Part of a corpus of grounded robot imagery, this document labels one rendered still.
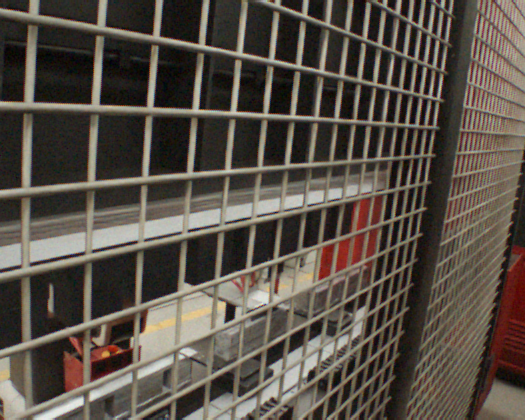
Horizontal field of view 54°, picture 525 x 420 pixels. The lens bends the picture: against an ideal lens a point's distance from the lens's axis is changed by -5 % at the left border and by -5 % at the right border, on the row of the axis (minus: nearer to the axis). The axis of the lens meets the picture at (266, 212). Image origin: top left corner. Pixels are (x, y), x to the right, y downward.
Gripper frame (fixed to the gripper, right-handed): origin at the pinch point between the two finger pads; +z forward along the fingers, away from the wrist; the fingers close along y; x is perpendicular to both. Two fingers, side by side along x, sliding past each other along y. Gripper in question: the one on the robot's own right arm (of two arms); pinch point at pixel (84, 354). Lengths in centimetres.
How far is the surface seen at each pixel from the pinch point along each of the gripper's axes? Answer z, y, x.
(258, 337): -1, 41, 41
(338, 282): -8, 38, 98
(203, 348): 0.1, 30.9, 25.5
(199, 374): 2.9, 41.9, 12.8
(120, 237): -42, 59, -22
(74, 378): 7.0, -0.2, -4.6
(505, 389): 97, 60, 262
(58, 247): -42, 61, -38
